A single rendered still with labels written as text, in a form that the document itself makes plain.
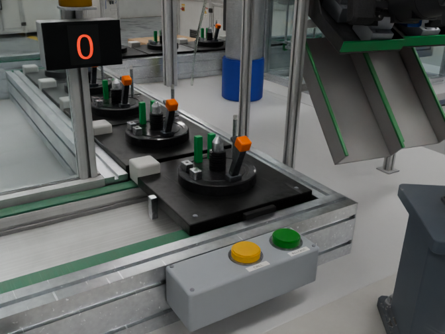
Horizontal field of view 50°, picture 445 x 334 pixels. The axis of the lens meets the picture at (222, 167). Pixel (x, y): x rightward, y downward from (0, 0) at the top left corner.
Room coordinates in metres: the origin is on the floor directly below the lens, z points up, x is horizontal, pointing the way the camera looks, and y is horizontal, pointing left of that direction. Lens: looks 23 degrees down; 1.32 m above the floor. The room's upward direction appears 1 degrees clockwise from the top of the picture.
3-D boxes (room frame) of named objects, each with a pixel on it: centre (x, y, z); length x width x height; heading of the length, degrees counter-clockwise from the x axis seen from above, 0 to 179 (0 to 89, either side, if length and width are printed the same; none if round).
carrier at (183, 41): (2.32, 0.08, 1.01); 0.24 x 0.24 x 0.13; 32
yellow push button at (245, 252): (0.55, -0.03, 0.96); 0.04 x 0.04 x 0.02
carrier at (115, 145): (0.99, 0.15, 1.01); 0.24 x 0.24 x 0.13; 32
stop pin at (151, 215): (0.71, 0.12, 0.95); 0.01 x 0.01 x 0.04; 32
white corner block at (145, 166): (0.80, 0.14, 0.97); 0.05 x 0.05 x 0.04; 32
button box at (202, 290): (0.55, -0.03, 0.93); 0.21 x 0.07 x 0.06; 122
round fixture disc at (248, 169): (0.77, 0.01, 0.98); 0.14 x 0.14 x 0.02
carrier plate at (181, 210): (0.77, 0.01, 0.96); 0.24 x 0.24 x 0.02; 32
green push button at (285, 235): (0.58, -0.09, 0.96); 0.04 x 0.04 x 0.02
